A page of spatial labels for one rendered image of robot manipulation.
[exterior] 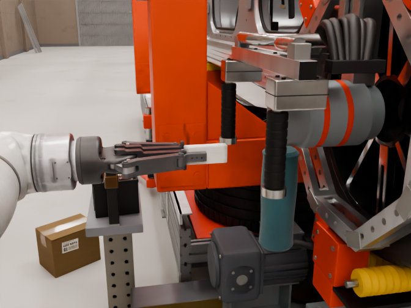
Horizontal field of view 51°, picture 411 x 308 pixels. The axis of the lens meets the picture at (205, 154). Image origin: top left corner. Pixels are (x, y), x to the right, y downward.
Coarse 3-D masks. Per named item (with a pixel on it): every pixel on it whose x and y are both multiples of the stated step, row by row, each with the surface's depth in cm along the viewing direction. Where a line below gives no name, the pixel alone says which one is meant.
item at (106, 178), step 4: (104, 176) 124; (108, 176) 124; (112, 176) 124; (116, 176) 124; (104, 180) 124; (108, 180) 124; (112, 180) 124; (116, 180) 124; (108, 184) 124; (112, 184) 124; (116, 184) 125; (108, 188) 125; (112, 188) 125
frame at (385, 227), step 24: (336, 0) 93; (384, 0) 74; (312, 24) 103; (408, 24) 69; (312, 48) 107; (408, 48) 69; (312, 168) 111; (408, 168) 71; (312, 192) 108; (408, 192) 70; (336, 216) 96; (360, 216) 96; (384, 216) 78; (408, 216) 71; (360, 240) 86; (384, 240) 86
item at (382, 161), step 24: (384, 24) 104; (384, 48) 111; (408, 72) 85; (384, 96) 99; (408, 96) 86; (384, 120) 101; (408, 120) 86; (360, 144) 117; (384, 144) 95; (408, 144) 89; (336, 168) 113; (360, 168) 106; (384, 168) 95; (360, 192) 107; (384, 192) 96
